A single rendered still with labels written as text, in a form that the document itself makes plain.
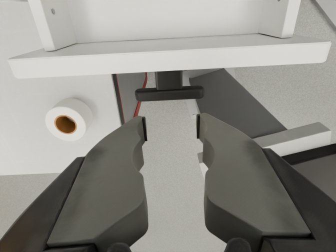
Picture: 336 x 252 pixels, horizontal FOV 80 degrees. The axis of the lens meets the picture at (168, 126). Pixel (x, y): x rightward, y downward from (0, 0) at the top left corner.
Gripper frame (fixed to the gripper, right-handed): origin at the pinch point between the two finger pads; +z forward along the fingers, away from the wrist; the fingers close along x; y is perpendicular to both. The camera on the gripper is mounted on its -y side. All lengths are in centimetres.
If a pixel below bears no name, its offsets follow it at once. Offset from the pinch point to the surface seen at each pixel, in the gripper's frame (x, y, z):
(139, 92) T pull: -3.2, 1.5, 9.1
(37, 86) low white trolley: -23.6, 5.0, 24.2
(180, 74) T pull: 1.2, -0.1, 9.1
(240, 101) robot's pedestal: 25, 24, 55
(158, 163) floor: -10, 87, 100
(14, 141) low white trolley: -32.6, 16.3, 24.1
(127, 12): -4.6, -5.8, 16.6
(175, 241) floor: -1, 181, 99
